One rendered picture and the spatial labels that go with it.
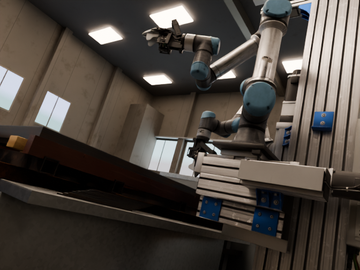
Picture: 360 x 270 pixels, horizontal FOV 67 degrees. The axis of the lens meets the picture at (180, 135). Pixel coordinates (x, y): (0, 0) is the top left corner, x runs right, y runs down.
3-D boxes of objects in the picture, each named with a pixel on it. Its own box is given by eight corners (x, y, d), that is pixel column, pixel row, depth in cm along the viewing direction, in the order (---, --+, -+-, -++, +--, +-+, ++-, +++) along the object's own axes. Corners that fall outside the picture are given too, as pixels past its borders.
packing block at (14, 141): (5, 146, 89) (10, 135, 90) (20, 151, 93) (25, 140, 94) (12, 147, 85) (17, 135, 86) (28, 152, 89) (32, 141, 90)
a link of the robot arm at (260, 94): (268, 126, 112) (287, 19, 127) (274, 112, 98) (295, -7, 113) (238, 121, 115) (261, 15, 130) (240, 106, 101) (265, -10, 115)
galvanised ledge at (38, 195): (-5, 189, 75) (0, 178, 76) (219, 235, 170) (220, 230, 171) (27, 203, 62) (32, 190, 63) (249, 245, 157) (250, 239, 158)
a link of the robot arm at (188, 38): (196, 30, 120) (197, 44, 127) (186, 29, 121) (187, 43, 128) (192, 43, 117) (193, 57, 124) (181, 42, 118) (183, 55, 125)
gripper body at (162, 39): (155, 40, 120) (181, 44, 117) (160, 27, 123) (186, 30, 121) (158, 53, 127) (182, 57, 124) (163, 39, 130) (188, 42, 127)
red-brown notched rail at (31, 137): (22, 152, 83) (29, 134, 85) (241, 222, 202) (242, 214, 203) (27, 154, 81) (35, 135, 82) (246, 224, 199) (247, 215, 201)
